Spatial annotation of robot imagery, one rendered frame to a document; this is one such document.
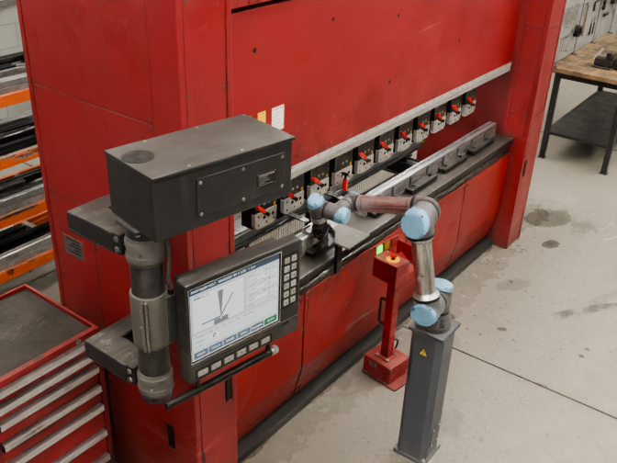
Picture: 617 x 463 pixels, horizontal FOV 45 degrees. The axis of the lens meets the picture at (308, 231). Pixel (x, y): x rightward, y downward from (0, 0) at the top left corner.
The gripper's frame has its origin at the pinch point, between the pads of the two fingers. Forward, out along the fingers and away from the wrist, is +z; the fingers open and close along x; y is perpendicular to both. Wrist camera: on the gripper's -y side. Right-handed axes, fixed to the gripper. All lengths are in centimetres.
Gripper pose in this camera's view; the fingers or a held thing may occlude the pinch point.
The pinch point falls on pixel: (326, 239)
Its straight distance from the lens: 353.8
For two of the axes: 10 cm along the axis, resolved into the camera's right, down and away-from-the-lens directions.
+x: 9.1, 2.5, -3.3
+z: 1.4, 5.6, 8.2
